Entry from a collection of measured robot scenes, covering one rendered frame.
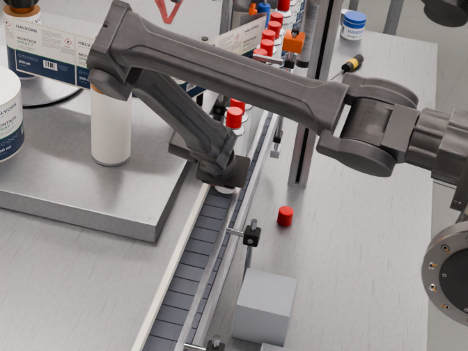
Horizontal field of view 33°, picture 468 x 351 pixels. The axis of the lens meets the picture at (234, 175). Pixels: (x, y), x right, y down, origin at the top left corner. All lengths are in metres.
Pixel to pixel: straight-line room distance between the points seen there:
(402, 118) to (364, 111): 0.05
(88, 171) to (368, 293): 0.66
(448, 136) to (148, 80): 0.46
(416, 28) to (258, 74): 3.76
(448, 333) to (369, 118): 1.91
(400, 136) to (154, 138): 1.03
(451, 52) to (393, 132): 3.60
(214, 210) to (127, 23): 0.73
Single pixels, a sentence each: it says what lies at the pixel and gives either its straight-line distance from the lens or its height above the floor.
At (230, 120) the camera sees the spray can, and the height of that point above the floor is 1.07.
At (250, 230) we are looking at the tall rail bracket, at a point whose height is 0.97.
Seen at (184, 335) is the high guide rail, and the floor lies 0.96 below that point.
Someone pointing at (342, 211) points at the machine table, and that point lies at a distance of 1.82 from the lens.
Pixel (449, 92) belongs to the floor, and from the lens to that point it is 4.14.
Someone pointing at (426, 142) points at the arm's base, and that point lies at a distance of 0.93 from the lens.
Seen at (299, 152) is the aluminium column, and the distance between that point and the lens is 1.80.
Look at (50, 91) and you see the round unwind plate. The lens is 2.02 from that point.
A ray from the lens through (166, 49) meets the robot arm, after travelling 1.01.
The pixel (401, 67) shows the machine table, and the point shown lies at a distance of 2.45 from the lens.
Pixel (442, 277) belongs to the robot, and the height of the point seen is 1.12.
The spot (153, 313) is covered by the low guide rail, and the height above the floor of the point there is 0.92.
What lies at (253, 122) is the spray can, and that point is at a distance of 1.79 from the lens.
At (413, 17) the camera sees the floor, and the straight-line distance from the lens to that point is 4.84.
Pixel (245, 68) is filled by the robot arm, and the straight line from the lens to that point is 0.99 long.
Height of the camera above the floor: 1.96
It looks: 37 degrees down
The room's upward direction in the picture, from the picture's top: 7 degrees clockwise
